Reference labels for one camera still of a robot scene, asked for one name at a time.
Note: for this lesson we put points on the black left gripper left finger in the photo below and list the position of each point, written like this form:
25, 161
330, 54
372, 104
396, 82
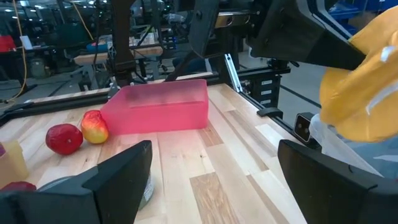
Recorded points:
124, 186

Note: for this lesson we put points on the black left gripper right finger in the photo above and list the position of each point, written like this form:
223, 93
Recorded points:
326, 193

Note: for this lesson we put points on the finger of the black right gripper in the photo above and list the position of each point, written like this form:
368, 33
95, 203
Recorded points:
298, 37

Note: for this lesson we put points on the clear plastic container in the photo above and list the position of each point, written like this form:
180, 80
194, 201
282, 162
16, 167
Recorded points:
335, 149

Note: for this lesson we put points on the red yellow mango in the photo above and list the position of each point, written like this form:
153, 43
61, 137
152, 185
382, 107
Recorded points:
94, 129

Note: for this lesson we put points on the red apple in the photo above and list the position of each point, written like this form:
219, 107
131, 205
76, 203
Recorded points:
63, 139

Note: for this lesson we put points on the yellow pear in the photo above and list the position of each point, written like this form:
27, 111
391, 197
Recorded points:
357, 99

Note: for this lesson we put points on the small dark red fruit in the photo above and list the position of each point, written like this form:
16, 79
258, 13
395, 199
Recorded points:
18, 186

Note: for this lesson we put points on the blue storage bins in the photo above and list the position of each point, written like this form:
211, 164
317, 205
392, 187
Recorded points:
345, 11

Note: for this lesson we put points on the black controller box stack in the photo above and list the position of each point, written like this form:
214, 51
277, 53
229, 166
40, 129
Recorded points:
267, 90

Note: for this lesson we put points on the pink translucent plastic bin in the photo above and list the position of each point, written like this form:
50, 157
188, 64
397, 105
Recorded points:
155, 109

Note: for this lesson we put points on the wooden workbench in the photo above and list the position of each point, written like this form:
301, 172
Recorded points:
118, 56

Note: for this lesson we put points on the yellow translucent plastic bin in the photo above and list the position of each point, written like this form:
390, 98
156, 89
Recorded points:
15, 161

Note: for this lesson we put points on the teal box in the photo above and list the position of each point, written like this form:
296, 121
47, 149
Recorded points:
96, 47

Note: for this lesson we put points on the white paper sign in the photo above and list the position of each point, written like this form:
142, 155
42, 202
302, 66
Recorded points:
26, 42

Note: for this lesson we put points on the red box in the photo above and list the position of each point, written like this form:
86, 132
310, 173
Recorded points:
7, 43

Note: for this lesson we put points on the small black table camera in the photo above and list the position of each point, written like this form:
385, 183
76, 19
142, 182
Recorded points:
302, 127

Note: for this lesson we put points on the black metal rig frame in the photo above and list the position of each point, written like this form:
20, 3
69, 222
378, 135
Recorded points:
62, 103

